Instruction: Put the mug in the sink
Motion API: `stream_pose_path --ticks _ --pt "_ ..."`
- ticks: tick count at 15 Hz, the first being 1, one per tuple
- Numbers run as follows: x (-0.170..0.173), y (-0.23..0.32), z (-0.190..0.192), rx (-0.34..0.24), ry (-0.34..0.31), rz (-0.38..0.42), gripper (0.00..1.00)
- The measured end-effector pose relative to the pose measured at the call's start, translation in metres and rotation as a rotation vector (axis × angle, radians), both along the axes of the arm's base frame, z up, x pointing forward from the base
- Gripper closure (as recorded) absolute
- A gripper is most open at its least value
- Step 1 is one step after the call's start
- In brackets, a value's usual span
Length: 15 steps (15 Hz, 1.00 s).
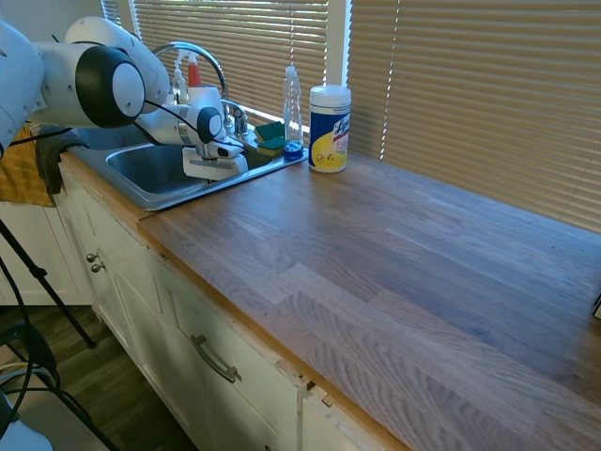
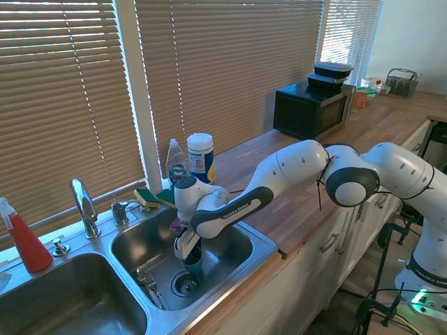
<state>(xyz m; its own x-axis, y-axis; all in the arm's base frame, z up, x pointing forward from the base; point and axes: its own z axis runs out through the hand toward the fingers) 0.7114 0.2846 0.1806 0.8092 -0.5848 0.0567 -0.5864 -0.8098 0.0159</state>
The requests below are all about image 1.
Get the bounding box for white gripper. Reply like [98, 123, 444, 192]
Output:
[181, 145, 249, 181]

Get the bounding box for stainless steel sink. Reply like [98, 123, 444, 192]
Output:
[69, 124, 309, 212]

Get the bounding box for yellow and green sponge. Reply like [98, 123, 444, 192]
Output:
[255, 137, 286, 160]

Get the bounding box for clear pump soap bottle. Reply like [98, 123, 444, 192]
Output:
[170, 50, 190, 105]

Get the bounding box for orange spray bottle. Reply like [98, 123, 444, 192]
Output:
[186, 51, 204, 89]

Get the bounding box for chrome kitchen faucet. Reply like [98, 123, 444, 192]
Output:
[151, 40, 253, 138]

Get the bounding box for clear bottle with blue cap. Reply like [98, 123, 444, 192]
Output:
[282, 65, 304, 163]

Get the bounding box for narrow beige window blind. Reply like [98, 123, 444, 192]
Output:
[100, 0, 331, 127]

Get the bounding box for Lysol wipes canister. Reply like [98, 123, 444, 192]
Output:
[307, 84, 353, 174]

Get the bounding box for white kitchen cabinet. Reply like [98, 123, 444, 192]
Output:
[0, 157, 410, 451]

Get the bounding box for grey dish towel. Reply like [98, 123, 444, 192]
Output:
[34, 130, 91, 196]

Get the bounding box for yellow dish towel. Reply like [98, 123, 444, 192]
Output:
[0, 122, 55, 209]

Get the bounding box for wide beige window blind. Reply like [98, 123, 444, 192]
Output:
[348, 0, 601, 235]

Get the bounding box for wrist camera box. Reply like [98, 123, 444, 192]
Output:
[214, 140, 246, 159]

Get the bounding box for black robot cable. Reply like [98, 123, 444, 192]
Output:
[131, 97, 247, 154]

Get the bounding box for metal drawer handle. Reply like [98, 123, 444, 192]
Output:
[189, 334, 243, 384]

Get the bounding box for black camera tripod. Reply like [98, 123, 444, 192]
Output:
[0, 218, 98, 350]

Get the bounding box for black floor cables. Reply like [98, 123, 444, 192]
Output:
[0, 262, 121, 451]

